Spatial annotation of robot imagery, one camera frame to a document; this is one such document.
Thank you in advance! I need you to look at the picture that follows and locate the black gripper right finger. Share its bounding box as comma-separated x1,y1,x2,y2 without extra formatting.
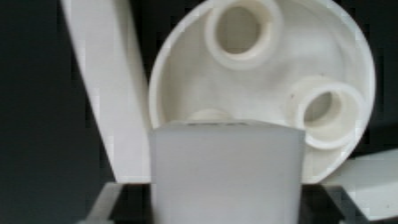
300,184,369,224

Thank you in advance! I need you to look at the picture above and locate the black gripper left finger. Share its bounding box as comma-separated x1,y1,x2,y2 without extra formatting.
76,182,152,224

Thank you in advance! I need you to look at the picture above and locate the white round stool seat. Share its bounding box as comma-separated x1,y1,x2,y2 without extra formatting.
149,0,374,184

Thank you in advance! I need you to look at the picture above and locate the white U-shaped fence frame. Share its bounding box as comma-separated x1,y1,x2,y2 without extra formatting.
60,0,398,224

